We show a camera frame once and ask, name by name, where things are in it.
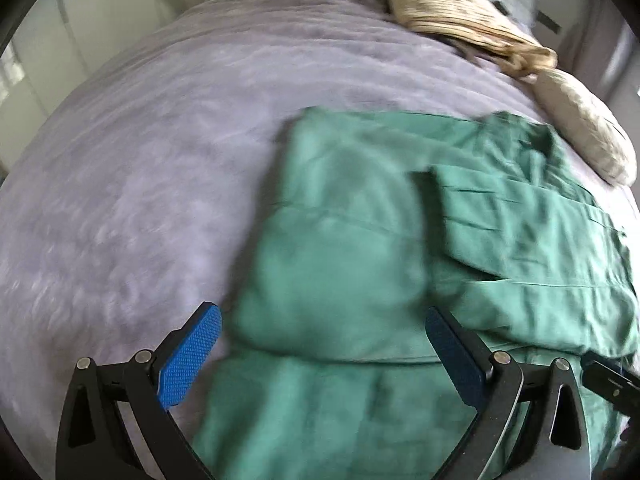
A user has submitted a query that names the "green button-up shirt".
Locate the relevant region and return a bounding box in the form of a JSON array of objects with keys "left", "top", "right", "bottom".
[{"left": 194, "top": 108, "right": 639, "bottom": 479}]

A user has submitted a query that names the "lavender textured bedspread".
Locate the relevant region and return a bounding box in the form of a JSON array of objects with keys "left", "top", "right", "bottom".
[{"left": 0, "top": 0, "right": 640, "bottom": 480}]

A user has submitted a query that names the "cream pleated round pillow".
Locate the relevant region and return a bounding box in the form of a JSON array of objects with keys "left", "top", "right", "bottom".
[{"left": 533, "top": 70, "right": 638, "bottom": 186}]

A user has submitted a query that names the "beige knitted sweater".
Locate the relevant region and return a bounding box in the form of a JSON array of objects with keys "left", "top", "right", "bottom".
[{"left": 387, "top": 0, "right": 558, "bottom": 79}]

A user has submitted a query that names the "white wardrobe with drawers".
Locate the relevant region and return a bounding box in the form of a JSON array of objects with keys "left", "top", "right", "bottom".
[{"left": 1, "top": 0, "right": 178, "bottom": 169}]

